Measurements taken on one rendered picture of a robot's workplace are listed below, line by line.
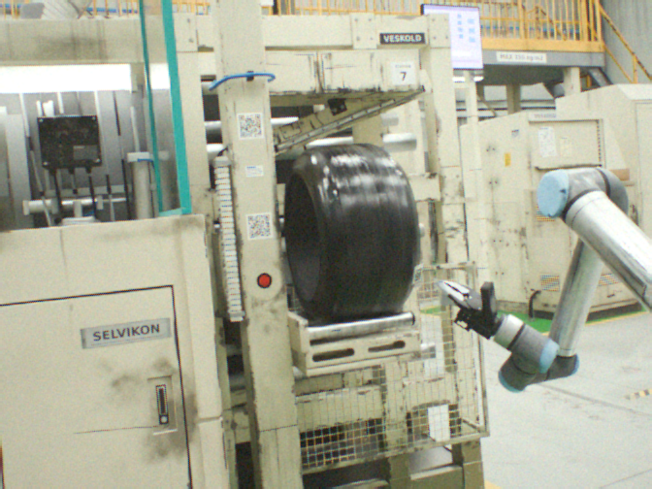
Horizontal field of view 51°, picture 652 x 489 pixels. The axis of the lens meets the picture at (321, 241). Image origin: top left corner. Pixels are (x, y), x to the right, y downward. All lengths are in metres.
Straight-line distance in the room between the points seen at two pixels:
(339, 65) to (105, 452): 1.56
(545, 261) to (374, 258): 4.93
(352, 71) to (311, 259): 0.66
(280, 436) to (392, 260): 0.62
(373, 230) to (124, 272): 0.86
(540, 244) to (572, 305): 4.77
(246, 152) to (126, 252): 0.85
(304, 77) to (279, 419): 1.11
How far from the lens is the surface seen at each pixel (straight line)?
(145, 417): 1.27
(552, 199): 1.77
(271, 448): 2.12
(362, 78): 2.42
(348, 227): 1.88
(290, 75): 2.35
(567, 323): 2.06
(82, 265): 1.23
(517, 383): 2.07
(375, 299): 1.99
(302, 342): 1.95
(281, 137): 2.45
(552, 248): 6.69
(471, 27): 6.39
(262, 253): 2.01
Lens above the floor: 1.27
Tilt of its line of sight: 3 degrees down
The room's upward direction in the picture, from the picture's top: 5 degrees counter-clockwise
